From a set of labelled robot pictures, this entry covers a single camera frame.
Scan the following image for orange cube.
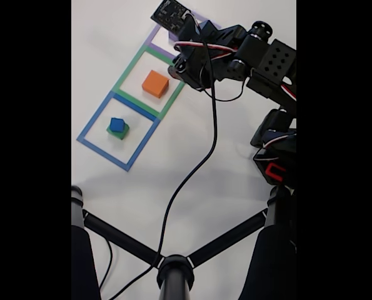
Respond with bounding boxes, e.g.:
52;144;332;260
141;69;171;100

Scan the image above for small blue cube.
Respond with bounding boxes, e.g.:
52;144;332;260
109;117;125;132

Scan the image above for green cube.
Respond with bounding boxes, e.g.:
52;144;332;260
106;122;130;141

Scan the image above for red white servo cable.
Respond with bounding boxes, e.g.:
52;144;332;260
174;40;246;57

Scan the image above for purple square frame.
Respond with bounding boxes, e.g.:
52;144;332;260
148;9;221;62

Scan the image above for green square frame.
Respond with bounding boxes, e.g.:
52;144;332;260
112;45;186;121

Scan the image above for camera board with blue mount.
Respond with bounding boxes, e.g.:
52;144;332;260
150;0;219;36

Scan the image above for blue square frame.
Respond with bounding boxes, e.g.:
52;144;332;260
76;91;161;172

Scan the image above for thick black camera cable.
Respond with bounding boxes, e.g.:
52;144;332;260
106;37;219;300

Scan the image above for thin black cable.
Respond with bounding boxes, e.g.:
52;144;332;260
98;239;114;291

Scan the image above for black camera tripod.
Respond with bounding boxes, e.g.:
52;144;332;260
71;184;297;300

